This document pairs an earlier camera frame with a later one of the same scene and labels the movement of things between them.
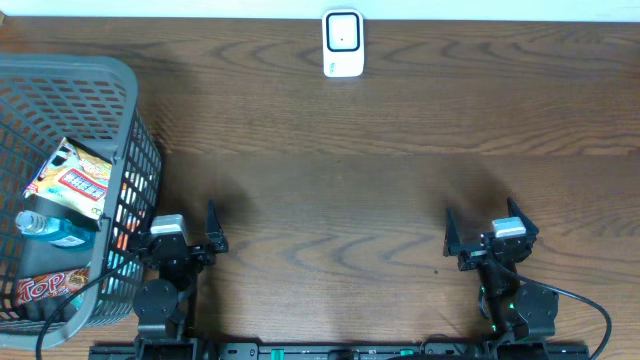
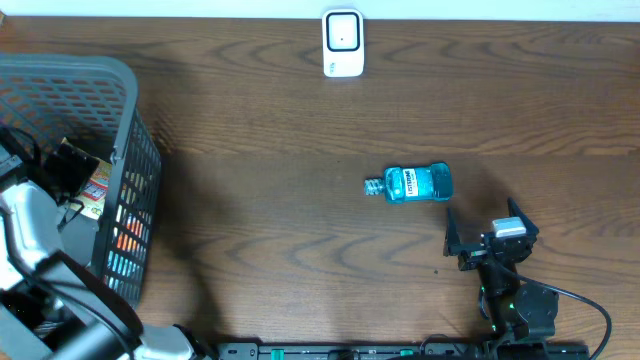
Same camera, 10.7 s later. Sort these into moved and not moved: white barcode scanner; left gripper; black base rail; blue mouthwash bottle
Moved: left gripper; blue mouthwash bottle
Not moved: white barcode scanner; black base rail
